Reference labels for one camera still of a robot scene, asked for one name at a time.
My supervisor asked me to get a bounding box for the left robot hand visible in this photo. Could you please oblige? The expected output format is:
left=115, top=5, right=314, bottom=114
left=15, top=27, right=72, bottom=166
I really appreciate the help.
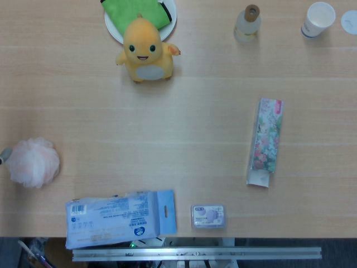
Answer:
left=0, top=147, right=13, bottom=166

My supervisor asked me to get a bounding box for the purple dental floss box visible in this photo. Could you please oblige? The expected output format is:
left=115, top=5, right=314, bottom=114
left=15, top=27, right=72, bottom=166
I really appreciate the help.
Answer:
left=191, top=204, right=228, bottom=231

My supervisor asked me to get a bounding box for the pink mesh bath pouf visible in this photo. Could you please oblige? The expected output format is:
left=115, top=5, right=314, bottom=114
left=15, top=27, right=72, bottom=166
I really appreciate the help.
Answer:
left=5, top=136, right=61, bottom=189

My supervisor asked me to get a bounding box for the blue wet wipes pack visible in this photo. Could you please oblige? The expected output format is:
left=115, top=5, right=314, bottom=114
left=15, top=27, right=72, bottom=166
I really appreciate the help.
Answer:
left=65, top=189, right=178, bottom=250

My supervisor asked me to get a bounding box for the orange dragon plush toy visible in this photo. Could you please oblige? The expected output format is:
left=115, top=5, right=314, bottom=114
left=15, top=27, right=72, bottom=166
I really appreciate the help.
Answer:
left=115, top=13, right=182, bottom=84

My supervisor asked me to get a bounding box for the green folded cloth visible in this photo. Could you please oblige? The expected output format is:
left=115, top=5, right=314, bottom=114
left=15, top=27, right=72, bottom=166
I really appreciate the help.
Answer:
left=100, top=0, right=172, bottom=31

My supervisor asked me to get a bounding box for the white round plate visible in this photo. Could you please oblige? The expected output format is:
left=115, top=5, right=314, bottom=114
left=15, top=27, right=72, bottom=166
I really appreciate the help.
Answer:
left=104, top=0, right=178, bottom=44

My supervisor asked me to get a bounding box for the glass bottle wooden cap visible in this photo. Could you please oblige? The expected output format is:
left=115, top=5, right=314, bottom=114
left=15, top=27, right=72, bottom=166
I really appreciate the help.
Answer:
left=233, top=4, right=263, bottom=43

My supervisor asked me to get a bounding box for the white paper cup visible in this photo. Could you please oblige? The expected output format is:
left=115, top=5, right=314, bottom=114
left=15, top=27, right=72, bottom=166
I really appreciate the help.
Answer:
left=300, top=2, right=336, bottom=40

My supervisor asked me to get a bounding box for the white round table grommet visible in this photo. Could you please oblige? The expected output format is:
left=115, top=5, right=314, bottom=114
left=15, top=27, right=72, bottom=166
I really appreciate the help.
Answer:
left=340, top=10, right=357, bottom=36

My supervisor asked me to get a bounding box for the cable clutter under table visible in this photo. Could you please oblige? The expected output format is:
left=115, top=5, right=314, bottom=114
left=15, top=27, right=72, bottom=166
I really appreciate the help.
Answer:
left=18, top=237, right=56, bottom=268

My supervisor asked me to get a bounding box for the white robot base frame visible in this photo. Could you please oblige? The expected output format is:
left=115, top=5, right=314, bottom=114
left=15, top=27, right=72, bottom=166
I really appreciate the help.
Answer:
left=156, top=237, right=235, bottom=268

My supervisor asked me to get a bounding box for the aluminium profile rail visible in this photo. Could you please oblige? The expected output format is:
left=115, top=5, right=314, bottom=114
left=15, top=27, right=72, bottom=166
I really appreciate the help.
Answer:
left=71, top=246, right=323, bottom=262

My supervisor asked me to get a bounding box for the black strap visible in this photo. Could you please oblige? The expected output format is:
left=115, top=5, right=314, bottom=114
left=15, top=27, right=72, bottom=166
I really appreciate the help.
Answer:
left=158, top=0, right=172, bottom=23

